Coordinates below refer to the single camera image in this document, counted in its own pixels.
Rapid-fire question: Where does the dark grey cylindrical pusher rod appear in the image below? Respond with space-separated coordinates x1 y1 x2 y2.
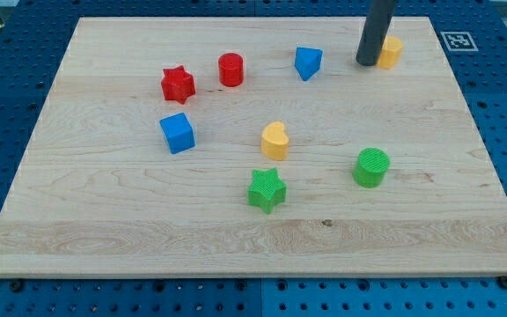
356 0 398 66

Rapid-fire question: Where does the yellow hexagon block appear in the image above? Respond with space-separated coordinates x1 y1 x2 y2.
376 36 404 70

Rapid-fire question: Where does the white fiducial marker tag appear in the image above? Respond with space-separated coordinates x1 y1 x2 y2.
440 31 478 52

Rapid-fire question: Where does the blue triangle block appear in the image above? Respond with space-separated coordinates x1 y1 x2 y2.
294 47 323 81

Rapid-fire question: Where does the red cylinder block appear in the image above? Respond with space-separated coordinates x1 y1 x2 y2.
218 53 244 87

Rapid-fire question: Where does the green cylinder block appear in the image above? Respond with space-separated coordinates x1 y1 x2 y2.
352 148 390 188

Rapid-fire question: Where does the yellow crescent block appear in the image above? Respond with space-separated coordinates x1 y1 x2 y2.
261 122 290 160

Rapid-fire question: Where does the light wooden board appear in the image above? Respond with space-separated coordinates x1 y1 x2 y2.
0 17 507 279

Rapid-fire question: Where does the green star block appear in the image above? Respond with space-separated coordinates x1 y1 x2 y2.
247 167 287 214

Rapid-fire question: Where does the red star block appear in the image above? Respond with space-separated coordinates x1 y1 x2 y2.
160 65 195 104

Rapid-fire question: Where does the blue cube block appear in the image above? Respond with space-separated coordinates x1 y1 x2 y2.
159 113 195 154

